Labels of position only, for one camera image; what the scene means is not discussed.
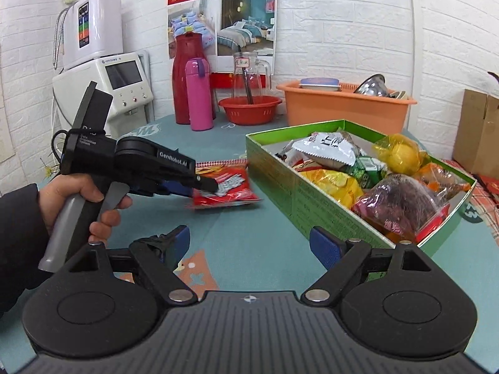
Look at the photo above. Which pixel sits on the large red snack packet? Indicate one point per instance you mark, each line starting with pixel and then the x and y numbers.
pixel 230 194

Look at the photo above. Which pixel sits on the blue plate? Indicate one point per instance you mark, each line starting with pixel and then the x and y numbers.
pixel 319 83

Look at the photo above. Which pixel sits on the dark purple leaf plant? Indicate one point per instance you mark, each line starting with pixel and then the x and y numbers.
pixel 494 77

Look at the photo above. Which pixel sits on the teal printed tablecloth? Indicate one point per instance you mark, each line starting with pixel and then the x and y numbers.
pixel 241 241

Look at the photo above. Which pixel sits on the white wall water purifier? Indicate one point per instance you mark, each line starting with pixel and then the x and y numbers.
pixel 95 27

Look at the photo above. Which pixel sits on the pink insulated bottle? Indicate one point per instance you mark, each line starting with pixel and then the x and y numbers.
pixel 199 97

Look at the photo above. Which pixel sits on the person's left forearm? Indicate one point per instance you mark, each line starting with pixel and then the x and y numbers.
pixel 19 241

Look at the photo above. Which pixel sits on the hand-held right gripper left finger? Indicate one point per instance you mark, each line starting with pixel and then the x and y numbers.
pixel 178 246

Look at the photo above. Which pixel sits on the clear yellow fruit snack packet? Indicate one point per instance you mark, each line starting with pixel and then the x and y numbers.
pixel 399 154

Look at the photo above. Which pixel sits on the dark stirring stick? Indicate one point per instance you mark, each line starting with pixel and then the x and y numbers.
pixel 248 85

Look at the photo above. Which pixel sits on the clear dark snack packet red edge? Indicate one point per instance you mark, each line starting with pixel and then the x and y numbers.
pixel 397 202

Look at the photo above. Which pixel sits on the red thermos jug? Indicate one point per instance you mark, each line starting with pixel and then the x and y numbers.
pixel 182 81

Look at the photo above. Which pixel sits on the green snack packet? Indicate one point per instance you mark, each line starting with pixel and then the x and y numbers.
pixel 368 169

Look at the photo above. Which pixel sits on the person's left hand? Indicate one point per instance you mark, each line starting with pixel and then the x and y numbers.
pixel 58 202

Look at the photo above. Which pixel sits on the white blue print snack packet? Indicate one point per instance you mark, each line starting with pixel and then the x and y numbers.
pixel 327 146

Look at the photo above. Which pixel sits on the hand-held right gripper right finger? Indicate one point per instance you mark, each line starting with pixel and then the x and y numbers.
pixel 324 247

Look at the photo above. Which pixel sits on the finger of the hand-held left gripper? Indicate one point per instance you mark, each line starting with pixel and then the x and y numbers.
pixel 177 190
pixel 206 185

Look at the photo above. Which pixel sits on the wall poster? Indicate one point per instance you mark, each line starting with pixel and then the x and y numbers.
pixel 241 19

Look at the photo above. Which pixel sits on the brown cardboard box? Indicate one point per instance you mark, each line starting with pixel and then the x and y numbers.
pixel 477 132

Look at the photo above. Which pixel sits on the red packet on plaid cloth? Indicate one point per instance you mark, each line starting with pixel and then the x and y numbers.
pixel 489 184

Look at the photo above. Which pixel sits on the white machine with screen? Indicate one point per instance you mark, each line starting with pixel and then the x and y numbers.
pixel 124 93

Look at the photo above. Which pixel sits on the red plaid cloth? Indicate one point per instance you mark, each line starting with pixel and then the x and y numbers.
pixel 483 210

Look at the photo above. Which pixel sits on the orange plastic basin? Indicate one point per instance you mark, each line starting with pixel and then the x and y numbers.
pixel 343 111

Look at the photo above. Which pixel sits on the green cardboard box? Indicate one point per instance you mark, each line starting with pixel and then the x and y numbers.
pixel 312 198

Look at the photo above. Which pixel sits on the dry plant stems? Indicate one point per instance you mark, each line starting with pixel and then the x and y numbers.
pixel 52 167

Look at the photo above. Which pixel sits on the steel bowl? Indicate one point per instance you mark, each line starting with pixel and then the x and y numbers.
pixel 370 85

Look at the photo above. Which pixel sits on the red plastic basin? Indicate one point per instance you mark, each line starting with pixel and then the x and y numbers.
pixel 249 113

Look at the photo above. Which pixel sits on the glass pitcher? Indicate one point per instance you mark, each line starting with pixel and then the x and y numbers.
pixel 251 74

